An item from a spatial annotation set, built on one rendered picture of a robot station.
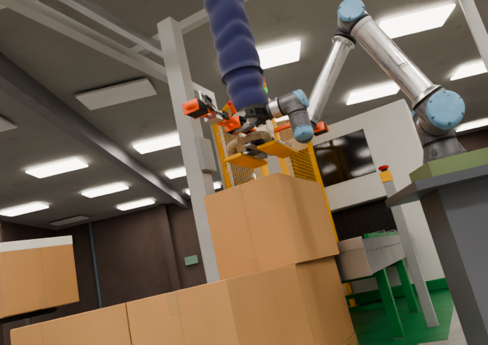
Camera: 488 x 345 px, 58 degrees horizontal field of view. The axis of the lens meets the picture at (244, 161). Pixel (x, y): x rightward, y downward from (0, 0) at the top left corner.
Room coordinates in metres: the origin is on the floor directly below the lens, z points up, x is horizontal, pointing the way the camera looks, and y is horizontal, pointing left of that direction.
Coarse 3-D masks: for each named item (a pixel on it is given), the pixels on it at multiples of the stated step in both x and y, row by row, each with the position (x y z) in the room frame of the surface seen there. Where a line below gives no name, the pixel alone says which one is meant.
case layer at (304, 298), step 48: (192, 288) 1.40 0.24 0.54; (240, 288) 1.42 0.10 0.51; (288, 288) 1.77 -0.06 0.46; (336, 288) 2.33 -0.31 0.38; (48, 336) 1.67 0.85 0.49; (96, 336) 1.57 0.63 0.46; (144, 336) 1.49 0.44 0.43; (192, 336) 1.41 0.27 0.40; (240, 336) 1.36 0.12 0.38; (288, 336) 1.67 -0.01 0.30; (336, 336) 2.15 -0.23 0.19
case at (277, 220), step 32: (224, 192) 2.00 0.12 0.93; (256, 192) 1.93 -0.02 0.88; (288, 192) 1.95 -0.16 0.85; (320, 192) 2.38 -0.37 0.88; (224, 224) 2.02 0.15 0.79; (256, 224) 1.95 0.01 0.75; (288, 224) 1.88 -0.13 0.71; (320, 224) 2.25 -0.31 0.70; (224, 256) 2.03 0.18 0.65; (256, 256) 1.96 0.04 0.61; (288, 256) 1.90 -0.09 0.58; (320, 256) 2.13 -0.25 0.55
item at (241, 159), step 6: (234, 156) 2.12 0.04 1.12; (240, 156) 2.12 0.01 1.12; (246, 156) 2.16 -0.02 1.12; (252, 156) 2.23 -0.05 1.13; (228, 162) 2.17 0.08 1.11; (234, 162) 2.20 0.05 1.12; (240, 162) 2.23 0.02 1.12; (246, 162) 2.26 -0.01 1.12; (252, 162) 2.29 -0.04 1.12; (258, 162) 2.32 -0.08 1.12; (264, 162) 2.37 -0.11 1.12; (252, 168) 2.42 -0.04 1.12
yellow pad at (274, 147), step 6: (264, 144) 2.05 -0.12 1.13; (270, 144) 2.04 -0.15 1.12; (276, 144) 2.05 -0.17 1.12; (282, 144) 2.13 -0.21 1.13; (264, 150) 2.12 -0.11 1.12; (270, 150) 2.15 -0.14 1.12; (276, 150) 2.17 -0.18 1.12; (282, 150) 2.20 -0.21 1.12; (288, 150) 2.23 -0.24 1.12; (294, 150) 2.28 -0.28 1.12; (282, 156) 2.33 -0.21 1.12; (288, 156) 2.36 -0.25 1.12
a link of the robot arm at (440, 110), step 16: (352, 0) 1.75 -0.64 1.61; (352, 16) 1.75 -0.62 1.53; (368, 16) 1.77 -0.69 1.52; (352, 32) 1.81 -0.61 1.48; (368, 32) 1.76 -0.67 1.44; (384, 32) 1.78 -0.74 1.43; (368, 48) 1.80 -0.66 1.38; (384, 48) 1.76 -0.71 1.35; (384, 64) 1.79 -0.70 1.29; (400, 64) 1.75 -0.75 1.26; (400, 80) 1.78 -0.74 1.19; (416, 80) 1.75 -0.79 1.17; (416, 96) 1.77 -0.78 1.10; (432, 96) 1.71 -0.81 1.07; (448, 96) 1.70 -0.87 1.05; (416, 112) 1.81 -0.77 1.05; (432, 112) 1.72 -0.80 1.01; (448, 112) 1.71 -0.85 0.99; (464, 112) 1.72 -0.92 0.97; (432, 128) 1.80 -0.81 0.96; (448, 128) 1.76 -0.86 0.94
